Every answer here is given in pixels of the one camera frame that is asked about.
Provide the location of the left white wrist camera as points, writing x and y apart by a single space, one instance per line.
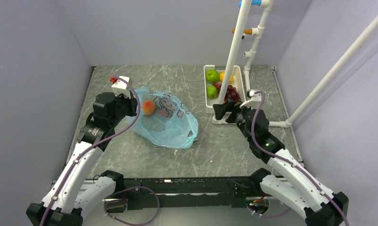
119 87

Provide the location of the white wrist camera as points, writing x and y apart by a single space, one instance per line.
119 87
255 97

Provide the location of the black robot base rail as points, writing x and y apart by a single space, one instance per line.
141 193

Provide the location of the dark fake fruit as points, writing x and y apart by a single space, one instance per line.
232 94

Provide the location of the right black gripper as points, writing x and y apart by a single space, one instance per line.
221 109

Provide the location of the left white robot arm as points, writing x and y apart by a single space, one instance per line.
64 204

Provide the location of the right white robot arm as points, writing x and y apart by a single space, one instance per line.
303 193

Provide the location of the green fake fruit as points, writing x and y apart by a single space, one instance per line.
211 92

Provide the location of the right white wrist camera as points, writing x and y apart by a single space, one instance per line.
255 97

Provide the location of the red fake grapes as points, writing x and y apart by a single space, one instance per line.
217 86

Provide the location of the orange red fake peach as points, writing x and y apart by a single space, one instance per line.
148 107

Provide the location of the light blue cartoon plastic bag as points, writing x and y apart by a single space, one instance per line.
171 125

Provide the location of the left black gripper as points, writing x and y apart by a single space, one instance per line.
132 102

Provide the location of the green fake apple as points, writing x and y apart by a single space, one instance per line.
212 76

